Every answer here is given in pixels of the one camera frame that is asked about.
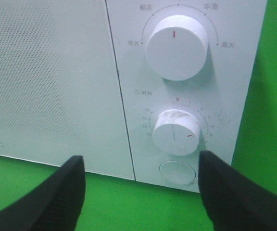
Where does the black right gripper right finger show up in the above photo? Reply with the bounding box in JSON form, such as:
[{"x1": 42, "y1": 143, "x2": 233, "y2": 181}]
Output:
[{"x1": 199, "y1": 151, "x2": 277, "y2": 231}]

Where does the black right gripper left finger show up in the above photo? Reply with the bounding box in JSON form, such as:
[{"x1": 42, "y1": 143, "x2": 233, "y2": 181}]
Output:
[{"x1": 0, "y1": 155, "x2": 86, "y2": 231}]

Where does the round door release button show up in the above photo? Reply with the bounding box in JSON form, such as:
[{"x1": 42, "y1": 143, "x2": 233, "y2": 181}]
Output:
[{"x1": 159, "y1": 160, "x2": 196, "y2": 185}]

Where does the white timer knob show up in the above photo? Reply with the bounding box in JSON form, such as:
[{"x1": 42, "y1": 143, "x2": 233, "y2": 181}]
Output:
[{"x1": 152, "y1": 109, "x2": 201, "y2": 156}]

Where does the white microwave door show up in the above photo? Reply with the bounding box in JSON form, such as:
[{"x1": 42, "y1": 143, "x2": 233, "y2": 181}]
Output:
[{"x1": 0, "y1": 0, "x2": 135, "y2": 180}]

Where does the white microwave oven body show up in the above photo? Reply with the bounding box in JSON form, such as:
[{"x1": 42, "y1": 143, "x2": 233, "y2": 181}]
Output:
[{"x1": 106, "y1": 0, "x2": 267, "y2": 192}]

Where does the upper white power knob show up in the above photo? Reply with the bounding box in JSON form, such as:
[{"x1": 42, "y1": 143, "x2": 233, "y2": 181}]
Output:
[{"x1": 145, "y1": 15, "x2": 209, "y2": 81}]

